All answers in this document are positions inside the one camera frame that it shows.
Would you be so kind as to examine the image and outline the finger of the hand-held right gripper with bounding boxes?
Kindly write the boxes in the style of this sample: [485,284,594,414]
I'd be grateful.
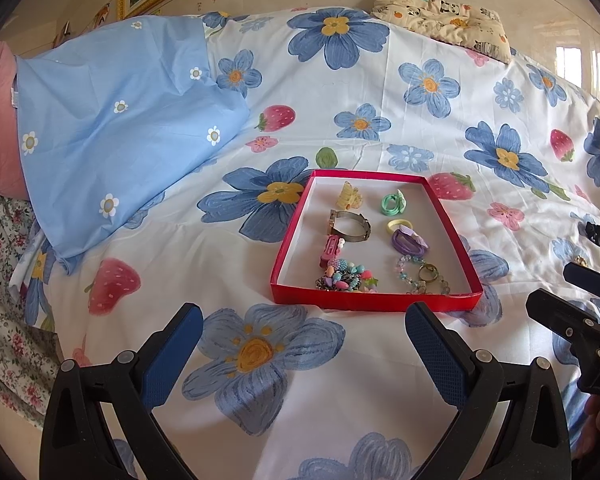
[563,261,600,303]
[526,289,600,346]

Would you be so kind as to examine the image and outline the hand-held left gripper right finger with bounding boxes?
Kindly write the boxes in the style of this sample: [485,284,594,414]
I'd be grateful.
[404,302,573,480]

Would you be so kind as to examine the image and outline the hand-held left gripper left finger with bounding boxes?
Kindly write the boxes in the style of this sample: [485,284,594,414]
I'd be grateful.
[40,303,204,480]

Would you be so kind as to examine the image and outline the gold wrist watch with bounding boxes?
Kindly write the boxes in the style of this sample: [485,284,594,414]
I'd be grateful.
[328,209,372,240]

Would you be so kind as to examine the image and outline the red cardboard box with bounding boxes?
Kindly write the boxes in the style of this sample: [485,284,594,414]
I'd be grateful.
[271,169,483,312]

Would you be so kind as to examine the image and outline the pink hair clip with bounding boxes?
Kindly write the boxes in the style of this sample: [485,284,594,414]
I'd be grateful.
[316,235,346,266]

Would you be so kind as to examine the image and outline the yellow hair claw clip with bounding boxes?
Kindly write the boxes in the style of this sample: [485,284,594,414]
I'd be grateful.
[336,182,365,211]

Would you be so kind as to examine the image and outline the small rose print cloth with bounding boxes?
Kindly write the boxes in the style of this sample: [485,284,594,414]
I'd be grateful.
[0,182,63,413]

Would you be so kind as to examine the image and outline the blue daisy print pillow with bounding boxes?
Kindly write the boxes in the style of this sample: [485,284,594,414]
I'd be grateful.
[16,15,251,276]

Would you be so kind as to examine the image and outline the flower print bed sheet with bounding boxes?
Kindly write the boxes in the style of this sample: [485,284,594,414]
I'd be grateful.
[10,7,600,480]

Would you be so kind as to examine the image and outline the cream animal print pillow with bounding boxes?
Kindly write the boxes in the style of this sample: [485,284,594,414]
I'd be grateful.
[371,0,512,65]

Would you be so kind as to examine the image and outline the clear crystal bead bracelet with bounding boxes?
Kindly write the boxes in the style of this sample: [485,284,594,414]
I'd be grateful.
[394,255,452,295]

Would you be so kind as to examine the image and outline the purple hair tie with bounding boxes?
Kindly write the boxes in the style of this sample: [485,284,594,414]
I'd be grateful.
[391,225,430,257]

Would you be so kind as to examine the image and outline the colourful beaded bracelet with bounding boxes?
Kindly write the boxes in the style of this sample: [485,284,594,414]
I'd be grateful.
[316,257,379,293]

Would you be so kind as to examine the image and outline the green hair tie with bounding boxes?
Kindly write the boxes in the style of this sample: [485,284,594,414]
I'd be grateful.
[381,189,410,216]

